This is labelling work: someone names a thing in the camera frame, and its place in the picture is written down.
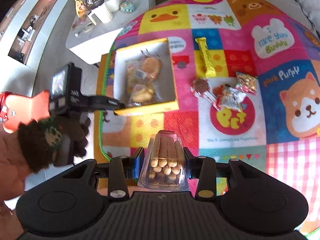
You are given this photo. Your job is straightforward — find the clear biscuit stick pack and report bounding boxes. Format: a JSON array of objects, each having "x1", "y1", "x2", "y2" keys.
[{"x1": 138, "y1": 130, "x2": 189, "y2": 191}]

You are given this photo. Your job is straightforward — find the yellow cardboard box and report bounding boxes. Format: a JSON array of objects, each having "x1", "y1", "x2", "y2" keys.
[{"x1": 113, "y1": 37, "x2": 180, "y2": 117}]

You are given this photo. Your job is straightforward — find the chocolate swirl lollipop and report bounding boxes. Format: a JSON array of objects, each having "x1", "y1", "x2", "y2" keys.
[{"x1": 190, "y1": 79, "x2": 220, "y2": 111}]

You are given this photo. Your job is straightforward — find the small ball biscuit bag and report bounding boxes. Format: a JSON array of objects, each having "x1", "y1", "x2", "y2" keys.
[{"x1": 235, "y1": 72, "x2": 258, "y2": 95}]

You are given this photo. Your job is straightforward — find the yellow wafer bar wrapper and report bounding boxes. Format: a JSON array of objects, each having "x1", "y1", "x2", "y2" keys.
[{"x1": 195, "y1": 37, "x2": 216, "y2": 77}]

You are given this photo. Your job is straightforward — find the bread in clear bag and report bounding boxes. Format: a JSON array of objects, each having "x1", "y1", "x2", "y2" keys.
[{"x1": 125, "y1": 54, "x2": 162, "y2": 108}]

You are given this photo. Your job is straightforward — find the white tv cabinet shelf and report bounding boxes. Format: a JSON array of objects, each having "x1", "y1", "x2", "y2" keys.
[{"x1": 1, "y1": 0, "x2": 68, "y2": 71}]

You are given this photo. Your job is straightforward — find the silver wrapped snack packet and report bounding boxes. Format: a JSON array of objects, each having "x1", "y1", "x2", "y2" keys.
[{"x1": 217, "y1": 85, "x2": 246, "y2": 112}]

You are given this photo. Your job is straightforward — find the white mug on table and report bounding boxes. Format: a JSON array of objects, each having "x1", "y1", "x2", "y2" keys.
[{"x1": 88, "y1": 3, "x2": 113, "y2": 25}]

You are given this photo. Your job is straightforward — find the white low table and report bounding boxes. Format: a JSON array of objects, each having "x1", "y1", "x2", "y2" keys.
[{"x1": 66, "y1": 0, "x2": 155, "y2": 64}]

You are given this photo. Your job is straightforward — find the green patterned round tin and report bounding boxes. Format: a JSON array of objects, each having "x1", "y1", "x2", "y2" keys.
[{"x1": 120, "y1": 1, "x2": 136, "y2": 14}]

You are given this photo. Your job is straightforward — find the colourful cartoon play mat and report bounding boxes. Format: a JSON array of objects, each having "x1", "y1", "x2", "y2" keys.
[{"x1": 95, "y1": 0, "x2": 319, "y2": 239}]

